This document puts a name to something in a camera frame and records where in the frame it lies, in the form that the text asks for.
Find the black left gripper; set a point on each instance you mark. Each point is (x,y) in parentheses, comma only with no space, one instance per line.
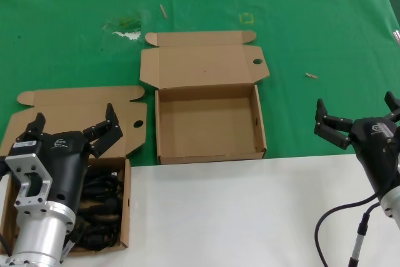
(64,167)

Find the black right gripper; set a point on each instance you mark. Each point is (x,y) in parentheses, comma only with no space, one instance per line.
(375,145)

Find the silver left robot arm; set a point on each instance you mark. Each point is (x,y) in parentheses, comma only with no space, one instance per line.
(40,232)

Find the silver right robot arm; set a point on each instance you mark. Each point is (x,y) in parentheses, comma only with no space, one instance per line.
(392,206)

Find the empty open cardboard box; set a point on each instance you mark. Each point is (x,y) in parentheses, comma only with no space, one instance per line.
(203,117)

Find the small wood chip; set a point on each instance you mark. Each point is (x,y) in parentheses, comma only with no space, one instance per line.
(311,75)

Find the green table cloth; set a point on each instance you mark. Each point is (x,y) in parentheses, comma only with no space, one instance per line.
(78,45)

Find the metal rod ends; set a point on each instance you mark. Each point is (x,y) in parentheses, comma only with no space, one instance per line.
(397,36)

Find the thin wooden sliver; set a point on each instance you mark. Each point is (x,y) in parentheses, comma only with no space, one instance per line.
(163,10)

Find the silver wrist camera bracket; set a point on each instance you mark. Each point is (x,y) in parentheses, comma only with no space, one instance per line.
(29,182)

